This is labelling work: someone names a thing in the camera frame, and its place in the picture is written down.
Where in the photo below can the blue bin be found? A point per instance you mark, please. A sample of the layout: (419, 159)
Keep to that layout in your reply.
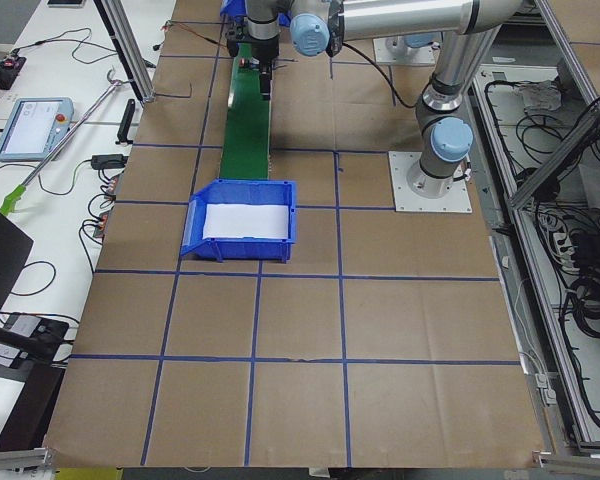
(233, 9)
(232, 191)

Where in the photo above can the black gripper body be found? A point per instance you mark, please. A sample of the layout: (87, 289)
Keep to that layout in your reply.
(263, 49)

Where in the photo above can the blue bin on right side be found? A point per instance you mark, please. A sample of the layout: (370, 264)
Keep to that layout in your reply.
(233, 9)

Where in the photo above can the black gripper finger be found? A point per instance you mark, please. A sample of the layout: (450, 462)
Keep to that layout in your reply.
(265, 79)

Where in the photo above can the reacher grabber stick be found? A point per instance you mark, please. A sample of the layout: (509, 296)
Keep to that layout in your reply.
(10, 200)

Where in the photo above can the white power strip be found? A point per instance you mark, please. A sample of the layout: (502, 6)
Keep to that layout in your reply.
(563, 249)

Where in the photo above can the black handle bar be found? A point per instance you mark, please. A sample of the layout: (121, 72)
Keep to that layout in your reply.
(125, 123)

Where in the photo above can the green conveyor belt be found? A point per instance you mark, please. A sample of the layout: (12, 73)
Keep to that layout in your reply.
(246, 149)

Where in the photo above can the blue teach pendant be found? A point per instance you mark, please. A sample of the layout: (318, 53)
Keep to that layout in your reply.
(34, 127)

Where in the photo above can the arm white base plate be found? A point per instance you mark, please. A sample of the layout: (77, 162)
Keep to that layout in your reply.
(384, 57)
(415, 192)

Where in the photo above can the black power adapter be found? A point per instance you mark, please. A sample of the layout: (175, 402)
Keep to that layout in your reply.
(108, 161)

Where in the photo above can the aluminium frame post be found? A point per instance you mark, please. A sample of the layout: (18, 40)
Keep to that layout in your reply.
(120, 32)

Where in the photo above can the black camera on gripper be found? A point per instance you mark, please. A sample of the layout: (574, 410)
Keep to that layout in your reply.
(236, 36)

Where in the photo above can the blue bin on left side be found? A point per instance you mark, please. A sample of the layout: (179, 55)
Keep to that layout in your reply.
(232, 191)

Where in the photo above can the white foam pad left bin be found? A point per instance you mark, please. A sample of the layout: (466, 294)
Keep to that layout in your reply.
(245, 220)

